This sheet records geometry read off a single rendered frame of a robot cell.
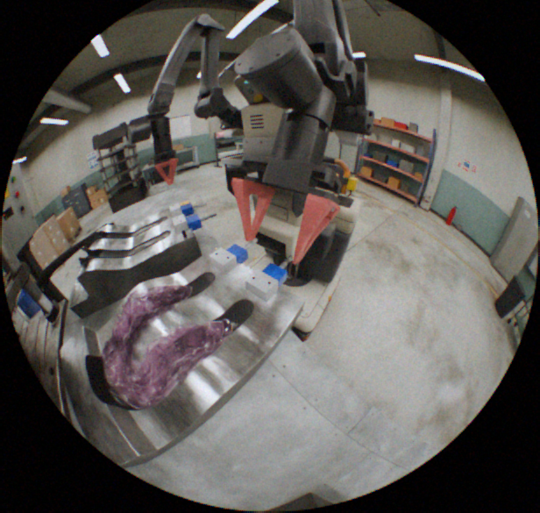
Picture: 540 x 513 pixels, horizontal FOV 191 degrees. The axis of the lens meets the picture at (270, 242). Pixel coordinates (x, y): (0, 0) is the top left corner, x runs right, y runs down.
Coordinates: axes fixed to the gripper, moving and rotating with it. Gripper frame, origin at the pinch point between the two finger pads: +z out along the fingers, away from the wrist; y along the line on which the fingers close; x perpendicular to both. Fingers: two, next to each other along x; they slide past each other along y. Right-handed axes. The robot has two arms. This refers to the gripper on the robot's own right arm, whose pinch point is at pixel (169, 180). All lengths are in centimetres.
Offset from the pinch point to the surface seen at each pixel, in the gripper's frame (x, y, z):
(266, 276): 9.5, 38.4, 12.6
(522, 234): 456, 383, -31
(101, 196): -268, -603, 77
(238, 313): 1.9, 40.3, 15.9
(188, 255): -1.6, 17.9, 16.9
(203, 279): -0.5, 29.1, 15.9
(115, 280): -24.1, 17.8, 14.4
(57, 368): -69, 31, 24
